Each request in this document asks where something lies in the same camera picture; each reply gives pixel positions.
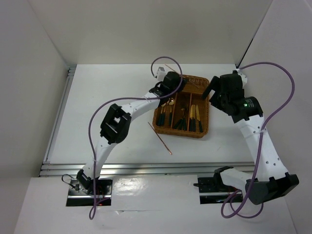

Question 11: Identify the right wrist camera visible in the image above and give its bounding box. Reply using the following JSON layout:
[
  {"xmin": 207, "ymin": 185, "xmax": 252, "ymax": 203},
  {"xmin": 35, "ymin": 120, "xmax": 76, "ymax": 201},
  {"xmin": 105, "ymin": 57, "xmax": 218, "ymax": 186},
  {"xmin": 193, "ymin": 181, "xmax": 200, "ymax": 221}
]
[{"xmin": 233, "ymin": 69, "xmax": 248, "ymax": 87}]

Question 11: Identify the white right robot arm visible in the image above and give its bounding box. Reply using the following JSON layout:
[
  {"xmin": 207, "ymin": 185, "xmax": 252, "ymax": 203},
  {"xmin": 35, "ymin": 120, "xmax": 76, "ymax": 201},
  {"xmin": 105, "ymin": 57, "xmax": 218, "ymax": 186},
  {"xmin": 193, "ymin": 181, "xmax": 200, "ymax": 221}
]
[{"xmin": 202, "ymin": 73, "xmax": 299, "ymax": 205}]

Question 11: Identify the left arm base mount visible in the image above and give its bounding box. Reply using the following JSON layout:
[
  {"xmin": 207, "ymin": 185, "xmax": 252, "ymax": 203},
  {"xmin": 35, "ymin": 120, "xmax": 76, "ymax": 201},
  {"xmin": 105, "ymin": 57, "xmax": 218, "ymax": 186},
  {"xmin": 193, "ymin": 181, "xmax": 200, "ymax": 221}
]
[{"xmin": 61, "ymin": 174, "xmax": 113, "ymax": 207}]

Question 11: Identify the gold spoon green handle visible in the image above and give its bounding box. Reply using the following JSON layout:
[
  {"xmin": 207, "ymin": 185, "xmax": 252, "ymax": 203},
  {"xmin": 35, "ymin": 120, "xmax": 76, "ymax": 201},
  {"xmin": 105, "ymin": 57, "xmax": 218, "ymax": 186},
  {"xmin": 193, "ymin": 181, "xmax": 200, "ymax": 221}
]
[
  {"xmin": 162, "ymin": 101, "xmax": 169, "ymax": 126},
  {"xmin": 169, "ymin": 98, "xmax": 175, "ymax": 126},
  {"xmin": 157, "ymin": 103, "xmax": 166, "ymax": 126}
]

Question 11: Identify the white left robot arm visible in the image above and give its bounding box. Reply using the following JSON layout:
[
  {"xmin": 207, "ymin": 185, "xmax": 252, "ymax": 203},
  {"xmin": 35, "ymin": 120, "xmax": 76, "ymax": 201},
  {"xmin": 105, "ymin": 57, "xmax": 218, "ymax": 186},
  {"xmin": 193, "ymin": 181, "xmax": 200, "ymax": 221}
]
[{"xmin": 77, "ymin": 72, "xmax": 187, "ymax": 195}]

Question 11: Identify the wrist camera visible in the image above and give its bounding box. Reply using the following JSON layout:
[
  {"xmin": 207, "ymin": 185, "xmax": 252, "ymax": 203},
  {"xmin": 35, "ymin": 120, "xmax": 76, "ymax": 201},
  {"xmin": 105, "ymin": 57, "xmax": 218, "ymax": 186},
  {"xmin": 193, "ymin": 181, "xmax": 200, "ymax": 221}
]
[
  {"xmin": 155, "ymin": 67, "xmax": 167, "ymax": 81},
  {"xmin": 233, "ymin": 69, "xmax": 248, "ymax": 87}
]

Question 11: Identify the copper chopstick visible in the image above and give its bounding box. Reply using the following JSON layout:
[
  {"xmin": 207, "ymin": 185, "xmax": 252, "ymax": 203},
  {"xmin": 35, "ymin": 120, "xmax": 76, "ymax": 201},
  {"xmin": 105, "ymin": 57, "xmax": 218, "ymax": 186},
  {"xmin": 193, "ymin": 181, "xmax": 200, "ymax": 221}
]
[
  {"xmin": 164, "ymin": 64, "xmax": 199, "ymax": 89},
  {"xmin": 148, "ymin": 122, "xmax": 173, "ymax": 155}
]

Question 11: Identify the gold fork green handle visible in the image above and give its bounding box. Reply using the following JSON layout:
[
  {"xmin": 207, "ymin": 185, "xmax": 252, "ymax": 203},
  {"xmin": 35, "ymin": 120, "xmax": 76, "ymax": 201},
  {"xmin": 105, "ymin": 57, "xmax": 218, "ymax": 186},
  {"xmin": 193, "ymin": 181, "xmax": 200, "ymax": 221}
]
[
  {"xmin": 176, "ymin": 114, "xmax": 183, "ymax": 130},
  {"xmin": 181, "ymin": 106, "xmax": 188, "ymax": 131},
  {"xmin": 174, "ymin": 106, "xmax": 188, "ymax": 131}
]

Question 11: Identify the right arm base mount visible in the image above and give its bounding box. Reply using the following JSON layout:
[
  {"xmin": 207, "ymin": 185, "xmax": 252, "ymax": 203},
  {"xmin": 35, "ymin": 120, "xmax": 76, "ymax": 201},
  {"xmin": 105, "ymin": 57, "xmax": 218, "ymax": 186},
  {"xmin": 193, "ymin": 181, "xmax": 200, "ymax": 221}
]
[{"xmin": 193, "ymin": 166, "xmax": 237, "ymax": 204}]

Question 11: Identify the aluminium table frame rail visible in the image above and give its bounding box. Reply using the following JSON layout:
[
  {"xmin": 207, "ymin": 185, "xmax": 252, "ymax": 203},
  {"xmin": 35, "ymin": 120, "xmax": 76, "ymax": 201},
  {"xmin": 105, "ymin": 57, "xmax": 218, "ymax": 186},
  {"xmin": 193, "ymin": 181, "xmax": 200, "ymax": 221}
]
[{"xmin": 40, "ymin": 64, "xmax": 254, "ymax": 177}]

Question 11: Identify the brown wicker cutlery tray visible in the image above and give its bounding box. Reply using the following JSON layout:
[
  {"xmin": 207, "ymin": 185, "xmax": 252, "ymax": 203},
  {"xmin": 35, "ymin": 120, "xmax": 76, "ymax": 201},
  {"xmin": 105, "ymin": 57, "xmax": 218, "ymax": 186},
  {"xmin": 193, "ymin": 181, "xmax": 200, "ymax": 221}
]
[{"xmin": 152, "ymin": 75, "xmax": 210, "ymax": 138}]

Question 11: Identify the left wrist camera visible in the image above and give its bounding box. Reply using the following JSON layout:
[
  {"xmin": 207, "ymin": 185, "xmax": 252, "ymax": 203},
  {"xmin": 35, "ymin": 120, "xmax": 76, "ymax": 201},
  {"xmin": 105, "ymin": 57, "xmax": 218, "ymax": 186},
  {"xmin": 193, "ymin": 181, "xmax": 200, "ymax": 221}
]
[{"xmin": 155, "ymin": 67, "xmax": 167, "ymax": 81}]

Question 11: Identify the gold knife green handle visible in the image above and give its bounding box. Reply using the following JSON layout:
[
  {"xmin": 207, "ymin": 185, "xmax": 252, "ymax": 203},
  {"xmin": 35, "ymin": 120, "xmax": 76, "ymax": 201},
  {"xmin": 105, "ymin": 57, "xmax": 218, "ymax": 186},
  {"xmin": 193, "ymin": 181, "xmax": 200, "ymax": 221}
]
[
  {"xmin": 192, "ymin": 104, "xmax": 196, "ymax": 132},
  {"xmin": 195, "ymin": 105, "xmax": 203, "ymax": 133},
  {"xmin": 189, "ymin": 105, "xmax": 194, "ymax": 132}
]

